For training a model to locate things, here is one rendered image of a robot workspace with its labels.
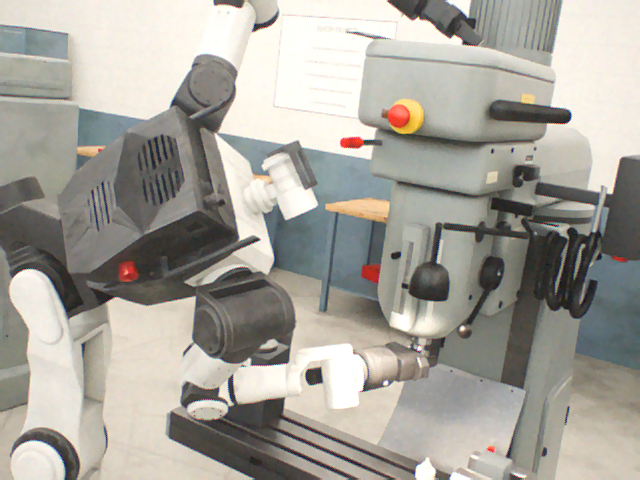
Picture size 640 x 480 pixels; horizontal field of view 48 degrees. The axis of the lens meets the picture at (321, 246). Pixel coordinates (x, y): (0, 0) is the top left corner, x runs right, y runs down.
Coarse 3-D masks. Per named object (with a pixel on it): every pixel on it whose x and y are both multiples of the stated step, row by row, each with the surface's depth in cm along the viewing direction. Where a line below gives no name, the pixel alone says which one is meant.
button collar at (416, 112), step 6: (396, 102) 125; (402, 102) 124; (408, 102) 123; (414, 102) 123; (408, 108) 124; (414, 108) 123; (420, 108) 123; (414, 114) 123; (420, 114) 123; (414, 120) 123; (420, 120) 123; (408, 126) 124; (414, 126) 123; (420, 126) 125; (402, 132) 125; (408, 132) 124
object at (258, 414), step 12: (264, 348) 178; (276, 348) 181; (288, 348) 184; (252, 360) 177; (264, 360) 175; (276, 360) 179; (288, 360) 185; (228, 408) 182; (240, 408) 181; (252, 408) 179; (264, 408) 178; (276, 408) 185; (240, 420) 181; (252, 420) 180; (264, 420) 179
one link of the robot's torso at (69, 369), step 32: (32, 288) 130; (32, 320) 131; (64, 320) 131; (96, 320) 146; (32, 352) 134; (64, 352) 132; (96, 352) 144; (32, 384) 138; (64, 384) 136; (96, 384) 146; (32, 416) 139; (64, 416) 138; (96, 416) 145; (64, 448) 138; (96, 448) 145
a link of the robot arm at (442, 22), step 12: (408, 0) 139; (420, 0) 139; (432, 0) 138; (444, 0) 137; (408, 12) 141; (420, 12) 141; (432, 12) 138; (444, 12) 136; (456, 12) 136; (432, 24) 139; (444, 24) 136
